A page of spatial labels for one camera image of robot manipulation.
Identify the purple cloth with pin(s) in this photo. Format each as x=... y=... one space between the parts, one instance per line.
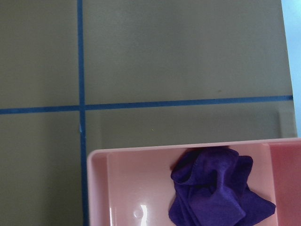
x=211 y=190

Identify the pink plastic tray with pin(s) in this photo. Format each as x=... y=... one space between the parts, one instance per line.
x=133 y=186

